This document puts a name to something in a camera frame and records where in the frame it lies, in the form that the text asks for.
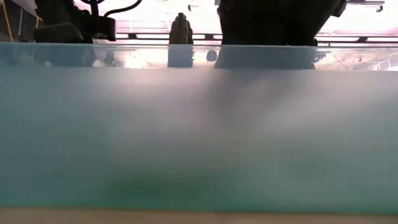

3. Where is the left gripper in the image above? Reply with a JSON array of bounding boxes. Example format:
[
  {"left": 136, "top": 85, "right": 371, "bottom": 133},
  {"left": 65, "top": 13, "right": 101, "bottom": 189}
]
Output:
[{"left": 33, "top": 0, "right": 94, "bottom": 44}]

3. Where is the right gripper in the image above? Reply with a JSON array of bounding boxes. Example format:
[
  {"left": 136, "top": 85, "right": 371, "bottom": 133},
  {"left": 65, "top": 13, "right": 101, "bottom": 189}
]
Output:
[{"left": 216, "top": 0, "right": 348, "bottom": 47}]

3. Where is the green translucent plastic basket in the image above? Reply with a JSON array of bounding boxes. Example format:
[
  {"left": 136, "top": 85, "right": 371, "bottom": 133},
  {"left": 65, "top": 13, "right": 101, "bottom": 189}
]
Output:
[{"left": 0, "top": 42, "right": 398, "bottom": 215}]

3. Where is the long ceiling light fixture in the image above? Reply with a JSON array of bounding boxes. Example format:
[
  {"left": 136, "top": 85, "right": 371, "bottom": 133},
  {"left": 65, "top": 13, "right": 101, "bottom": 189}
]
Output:
[{"left": 116, "top": 32, "right": 398, "bottom": 44}]

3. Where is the green cactus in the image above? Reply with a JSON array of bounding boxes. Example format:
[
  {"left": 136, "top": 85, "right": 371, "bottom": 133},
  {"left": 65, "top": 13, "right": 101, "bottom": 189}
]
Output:
[{"left": 169, "top": 12, "right": 194, "bottom": 45}]

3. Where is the black ceiling track fixture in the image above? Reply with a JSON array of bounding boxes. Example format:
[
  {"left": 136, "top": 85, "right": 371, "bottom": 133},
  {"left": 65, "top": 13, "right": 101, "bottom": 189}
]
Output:
[{"left": 346, "top": 0, "right": 386, "bottom": 13}]

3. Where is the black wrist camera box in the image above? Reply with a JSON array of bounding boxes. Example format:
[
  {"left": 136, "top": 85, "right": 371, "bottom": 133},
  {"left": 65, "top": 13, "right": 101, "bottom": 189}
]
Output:
[{"left": 92, "top": 16, "right": 117, "bottom": 42}]

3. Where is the black camera cable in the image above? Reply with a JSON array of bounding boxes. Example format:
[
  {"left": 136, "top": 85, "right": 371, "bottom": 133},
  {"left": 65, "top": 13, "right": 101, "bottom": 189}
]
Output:
[{"left": 103, "top": 0, "right": 144, "bottom": 18}]

